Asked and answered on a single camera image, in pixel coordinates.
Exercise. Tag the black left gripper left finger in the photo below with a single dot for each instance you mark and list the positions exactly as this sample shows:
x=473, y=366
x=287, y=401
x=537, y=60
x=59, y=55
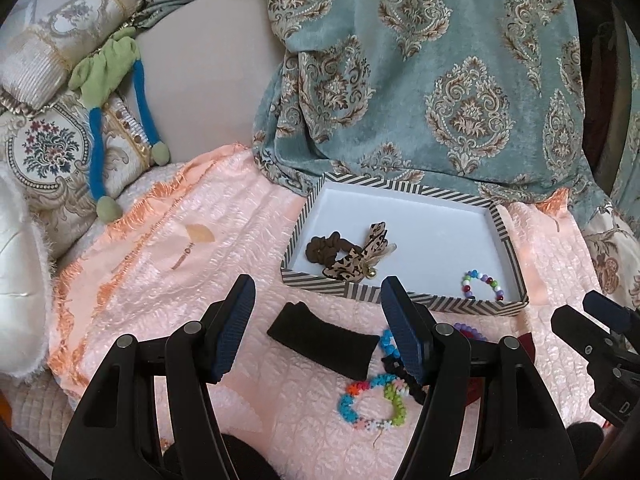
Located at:
x=225, y=324

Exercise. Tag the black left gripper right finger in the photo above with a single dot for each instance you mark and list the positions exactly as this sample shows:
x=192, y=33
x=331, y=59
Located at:
x=411, y=331

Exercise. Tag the striped white tray box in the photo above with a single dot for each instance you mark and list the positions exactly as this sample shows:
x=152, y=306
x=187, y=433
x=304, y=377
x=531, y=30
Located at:
x=454, y=253

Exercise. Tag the leopard print hair bow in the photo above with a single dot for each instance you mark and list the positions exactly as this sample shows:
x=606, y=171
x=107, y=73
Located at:
x=360, y=264

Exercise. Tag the pink textured blanket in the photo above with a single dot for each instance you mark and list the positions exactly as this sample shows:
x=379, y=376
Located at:
x=188, y=231

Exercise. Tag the embroidered cream cushion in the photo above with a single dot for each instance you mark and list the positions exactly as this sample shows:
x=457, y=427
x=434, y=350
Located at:
x=49, y=157

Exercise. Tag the brown scrunchie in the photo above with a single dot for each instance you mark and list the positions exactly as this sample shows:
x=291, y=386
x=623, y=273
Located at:
x=324, y=249

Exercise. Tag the cylindrical brocade bolster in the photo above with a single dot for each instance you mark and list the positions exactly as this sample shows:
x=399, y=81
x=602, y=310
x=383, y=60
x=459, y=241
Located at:
x=36, y=64

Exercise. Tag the teal damask patterned fabric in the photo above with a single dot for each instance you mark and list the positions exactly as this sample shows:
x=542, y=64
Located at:
x=479, y=96

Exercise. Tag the red velvet hair bow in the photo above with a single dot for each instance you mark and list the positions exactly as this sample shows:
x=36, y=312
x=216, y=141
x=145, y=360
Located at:
x=476, y=384

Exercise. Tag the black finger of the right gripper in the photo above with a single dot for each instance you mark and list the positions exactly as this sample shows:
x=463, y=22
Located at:
x=616, y=317

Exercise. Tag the white fluffy pillow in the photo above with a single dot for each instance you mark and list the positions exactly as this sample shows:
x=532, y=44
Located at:
x=26, y=285

